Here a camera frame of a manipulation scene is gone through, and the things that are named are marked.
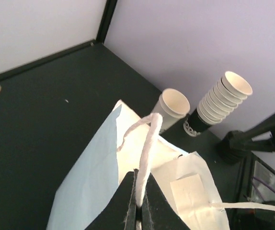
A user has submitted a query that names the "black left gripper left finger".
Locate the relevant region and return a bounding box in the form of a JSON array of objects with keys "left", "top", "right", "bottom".
[{"left": 86, "top": 169, "right": 138, "bottom": 230}]

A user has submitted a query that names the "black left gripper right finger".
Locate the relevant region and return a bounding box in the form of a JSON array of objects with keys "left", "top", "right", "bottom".
[{"left": 141, "top": 175, "right": 189, "bottom": 230}]

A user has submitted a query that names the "light blue paper bag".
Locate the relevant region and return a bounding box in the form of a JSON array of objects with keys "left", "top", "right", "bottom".
[{"left": 46, "top": 99, "right": 275, "bottom": 230}]

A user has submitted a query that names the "single white paper cup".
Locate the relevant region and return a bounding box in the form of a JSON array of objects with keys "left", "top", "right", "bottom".
[{"left": 152, "top": 88, "right": 190, "bottom": 134}]

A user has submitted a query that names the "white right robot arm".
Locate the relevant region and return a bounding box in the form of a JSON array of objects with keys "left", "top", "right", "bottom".
[{"left": 229, "top": 113, "right": 275, "bottom": 153}]

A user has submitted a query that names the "stack of black lids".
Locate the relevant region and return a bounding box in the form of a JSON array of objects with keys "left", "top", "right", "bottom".
[{"left": 216, "top": 130, "right": 251, "bottom": 165}]

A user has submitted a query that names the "stack of white paper cups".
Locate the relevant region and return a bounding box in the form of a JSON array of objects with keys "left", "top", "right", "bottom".
[{"left": 182, "top": 70, "right": 253, "bottom": 138}]

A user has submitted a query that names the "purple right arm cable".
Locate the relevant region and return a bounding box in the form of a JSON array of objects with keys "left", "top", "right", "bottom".
[{"left": 252, "top": 177, "right": 275, "bottom": 202}]

